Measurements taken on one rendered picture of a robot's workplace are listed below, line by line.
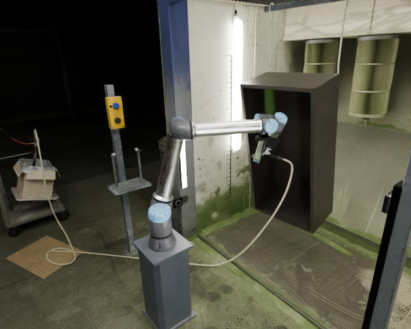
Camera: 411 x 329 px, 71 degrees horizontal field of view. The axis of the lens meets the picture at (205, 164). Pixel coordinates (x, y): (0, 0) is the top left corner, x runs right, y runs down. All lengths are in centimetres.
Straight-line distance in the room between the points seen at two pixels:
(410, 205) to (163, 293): 155
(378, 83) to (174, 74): 183
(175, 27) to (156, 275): 188
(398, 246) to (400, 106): 237
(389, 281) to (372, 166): 222
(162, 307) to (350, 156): 244
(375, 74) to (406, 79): 40
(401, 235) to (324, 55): 247
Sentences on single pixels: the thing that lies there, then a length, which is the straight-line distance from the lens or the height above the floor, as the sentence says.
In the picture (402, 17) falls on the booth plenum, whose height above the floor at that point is 209.
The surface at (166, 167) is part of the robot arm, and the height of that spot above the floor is 115.
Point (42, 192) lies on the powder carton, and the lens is 380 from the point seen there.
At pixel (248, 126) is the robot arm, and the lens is 181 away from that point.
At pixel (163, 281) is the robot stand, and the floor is 46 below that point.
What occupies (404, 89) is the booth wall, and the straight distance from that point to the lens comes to 340.
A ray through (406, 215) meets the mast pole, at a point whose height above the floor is 134.
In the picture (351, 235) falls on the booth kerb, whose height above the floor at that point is 13.
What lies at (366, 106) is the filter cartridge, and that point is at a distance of 315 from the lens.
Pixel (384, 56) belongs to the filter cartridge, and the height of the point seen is 180.
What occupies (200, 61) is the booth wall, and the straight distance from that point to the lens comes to 271.
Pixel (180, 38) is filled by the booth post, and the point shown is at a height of 198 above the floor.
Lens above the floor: 184
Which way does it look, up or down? 21 degrees down
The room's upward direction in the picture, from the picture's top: 2 degrees counter-clockwise
